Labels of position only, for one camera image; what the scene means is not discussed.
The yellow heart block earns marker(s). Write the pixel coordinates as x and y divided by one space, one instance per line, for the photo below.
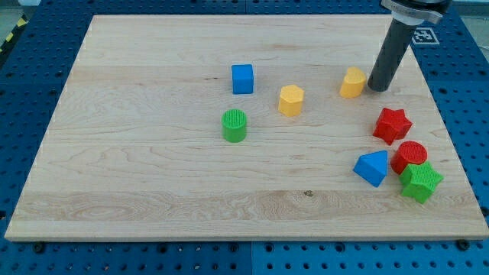
353 83

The light wooden board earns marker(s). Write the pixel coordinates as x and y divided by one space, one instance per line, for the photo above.
134 150

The white fiducial marker tag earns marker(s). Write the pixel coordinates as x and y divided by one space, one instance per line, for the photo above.
424 36

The blue cube block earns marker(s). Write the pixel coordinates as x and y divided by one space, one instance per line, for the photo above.
242 79

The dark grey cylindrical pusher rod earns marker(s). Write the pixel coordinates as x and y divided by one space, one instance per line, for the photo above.
390 56

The green star block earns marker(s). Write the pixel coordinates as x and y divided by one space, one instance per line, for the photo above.
419 181

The blue triangle block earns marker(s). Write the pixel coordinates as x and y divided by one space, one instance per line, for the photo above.
372 167

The red star block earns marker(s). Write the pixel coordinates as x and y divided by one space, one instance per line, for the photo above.
392 125

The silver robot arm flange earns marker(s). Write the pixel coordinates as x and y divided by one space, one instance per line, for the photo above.
415 12

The red cylinder block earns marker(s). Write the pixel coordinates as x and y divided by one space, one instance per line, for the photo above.
409 152

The green cylinder block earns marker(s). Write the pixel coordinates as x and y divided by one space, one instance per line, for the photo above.
234 125

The yellow hexagon block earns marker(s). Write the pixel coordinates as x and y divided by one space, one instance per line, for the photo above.
291 100

